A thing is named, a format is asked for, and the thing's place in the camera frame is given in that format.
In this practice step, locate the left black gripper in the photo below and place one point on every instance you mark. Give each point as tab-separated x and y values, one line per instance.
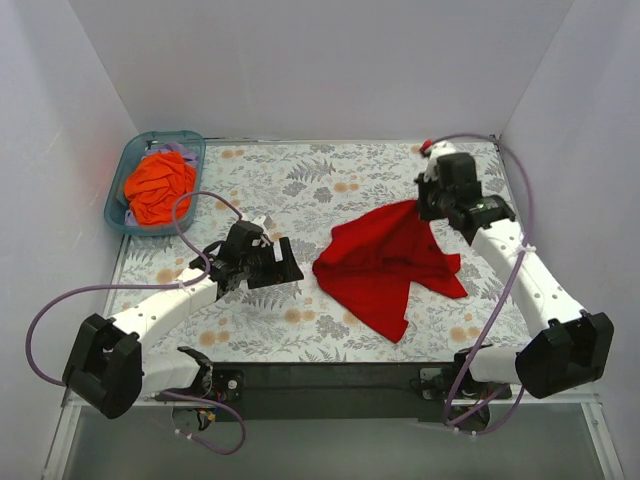
276	264

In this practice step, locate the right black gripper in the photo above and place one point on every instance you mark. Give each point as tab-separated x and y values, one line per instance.
428	198

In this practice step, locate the red t shirt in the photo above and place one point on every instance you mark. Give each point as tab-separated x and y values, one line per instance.
371	263

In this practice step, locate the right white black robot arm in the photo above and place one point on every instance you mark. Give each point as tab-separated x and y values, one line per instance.
569	346

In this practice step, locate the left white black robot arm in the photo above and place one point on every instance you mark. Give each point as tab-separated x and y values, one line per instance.
111	366

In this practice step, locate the floral table mat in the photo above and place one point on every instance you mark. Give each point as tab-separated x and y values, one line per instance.
305	190

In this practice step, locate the orange t shirt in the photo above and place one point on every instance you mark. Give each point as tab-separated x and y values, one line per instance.
160	187

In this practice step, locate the teal plastic bin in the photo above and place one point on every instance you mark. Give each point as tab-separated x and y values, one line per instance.
117	213

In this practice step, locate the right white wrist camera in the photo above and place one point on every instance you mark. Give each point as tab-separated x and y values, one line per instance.
434	151

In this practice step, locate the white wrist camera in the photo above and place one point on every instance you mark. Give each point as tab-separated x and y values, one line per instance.
434	151
262	225

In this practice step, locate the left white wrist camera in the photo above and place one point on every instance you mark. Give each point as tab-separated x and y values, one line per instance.
262	225

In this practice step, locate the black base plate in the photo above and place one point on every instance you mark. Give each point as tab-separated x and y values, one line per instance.
328	391

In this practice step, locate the aluminium frame rail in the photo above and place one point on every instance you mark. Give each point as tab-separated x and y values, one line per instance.
541	441

